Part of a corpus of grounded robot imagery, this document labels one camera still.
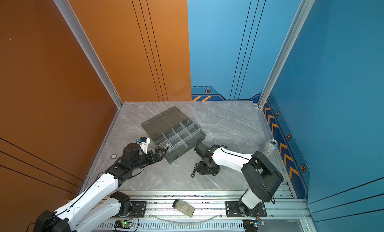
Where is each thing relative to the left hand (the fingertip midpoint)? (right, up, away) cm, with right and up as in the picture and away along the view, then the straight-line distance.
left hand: (163, 152), depth 81 cm
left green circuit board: (-17, -32, -10) cm, 37 cm away
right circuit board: (+45, -32, -11) cm, 56 cm away
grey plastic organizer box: (+2, +12, +18) cm, 22 cm away
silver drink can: (+58, +3, 0) cm, 59 cm away
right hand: (+23, -13, +4) cm, 27 cm away
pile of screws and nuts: (+18, -10, +5) cm, 22 cm away
